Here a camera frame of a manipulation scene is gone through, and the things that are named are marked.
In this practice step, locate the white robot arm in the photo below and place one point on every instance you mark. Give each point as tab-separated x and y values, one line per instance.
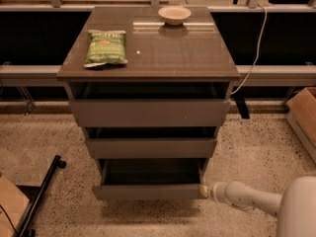
295	209

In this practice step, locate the grey drawer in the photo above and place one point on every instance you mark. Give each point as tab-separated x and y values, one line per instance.
151	142
149	105
169	178

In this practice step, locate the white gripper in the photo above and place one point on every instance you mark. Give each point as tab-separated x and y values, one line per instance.
215	192

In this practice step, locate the black bracket leg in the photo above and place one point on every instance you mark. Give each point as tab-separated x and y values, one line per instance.
239	98

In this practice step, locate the cardboard box right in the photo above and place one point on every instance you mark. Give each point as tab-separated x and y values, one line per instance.
302	118

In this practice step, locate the grey middle drawer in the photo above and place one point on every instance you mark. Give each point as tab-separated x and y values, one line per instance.
151	142

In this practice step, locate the grey drawer cabinet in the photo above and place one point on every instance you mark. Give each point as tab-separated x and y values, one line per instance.
192	52

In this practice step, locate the grey top drawer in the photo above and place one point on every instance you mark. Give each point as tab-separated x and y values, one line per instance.
149	105

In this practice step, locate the beige bowl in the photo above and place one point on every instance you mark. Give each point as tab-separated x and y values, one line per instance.
174	15

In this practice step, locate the grey bottom drawer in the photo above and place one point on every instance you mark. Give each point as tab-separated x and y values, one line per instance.
169	178

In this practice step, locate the black wheeled stand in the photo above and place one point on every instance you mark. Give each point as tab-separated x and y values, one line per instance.
35	195

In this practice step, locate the green chip bag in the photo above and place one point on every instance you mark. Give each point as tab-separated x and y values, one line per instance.
106	47

